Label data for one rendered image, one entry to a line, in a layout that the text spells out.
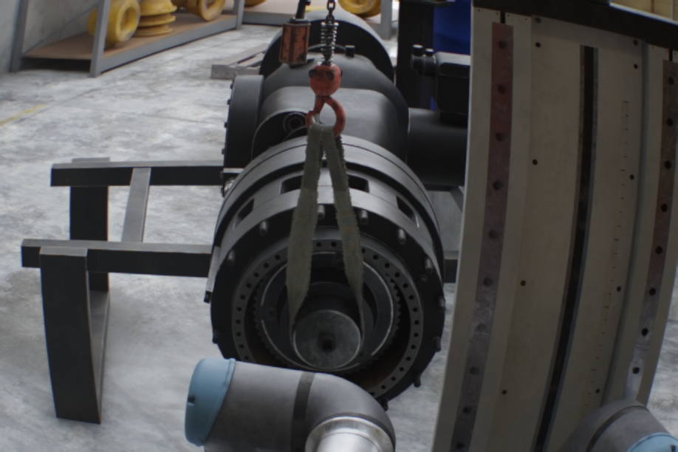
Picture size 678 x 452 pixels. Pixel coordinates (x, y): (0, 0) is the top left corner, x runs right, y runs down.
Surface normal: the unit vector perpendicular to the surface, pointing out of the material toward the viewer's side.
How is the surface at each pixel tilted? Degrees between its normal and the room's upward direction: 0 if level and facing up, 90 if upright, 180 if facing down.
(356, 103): 6
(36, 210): 0
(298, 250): 93
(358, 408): 4
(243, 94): 34
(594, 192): 90
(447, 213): 90
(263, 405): 53
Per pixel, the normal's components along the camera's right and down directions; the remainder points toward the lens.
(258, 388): -0.03, -0.61
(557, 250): -0.08, 0.32
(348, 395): 0.12, -0.88
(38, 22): 0.90, 0.19
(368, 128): 0.18, -0.66
